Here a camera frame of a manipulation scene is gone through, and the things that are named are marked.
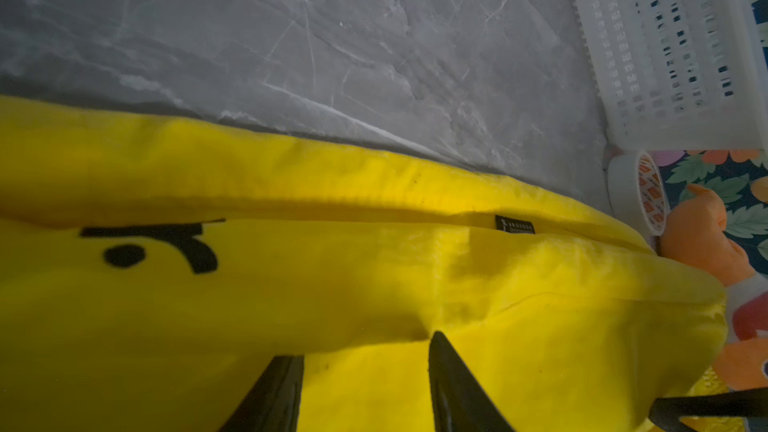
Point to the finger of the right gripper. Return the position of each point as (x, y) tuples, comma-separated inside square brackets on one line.
[(667, 413)]

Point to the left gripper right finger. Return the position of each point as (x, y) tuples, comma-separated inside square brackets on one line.
[(458, 401)]

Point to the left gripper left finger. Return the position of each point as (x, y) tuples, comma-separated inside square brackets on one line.
[(273, 403)]

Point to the yellow shorts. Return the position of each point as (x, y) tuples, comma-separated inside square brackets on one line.
[(153, 266)]

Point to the orange fish plush toy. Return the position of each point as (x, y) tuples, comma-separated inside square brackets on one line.
[(695, 235)]

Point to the white tape roll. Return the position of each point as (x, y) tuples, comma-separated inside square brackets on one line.
[(636, 193)]

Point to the white plastic basket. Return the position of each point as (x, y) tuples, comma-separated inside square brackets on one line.
[(680, 74)]

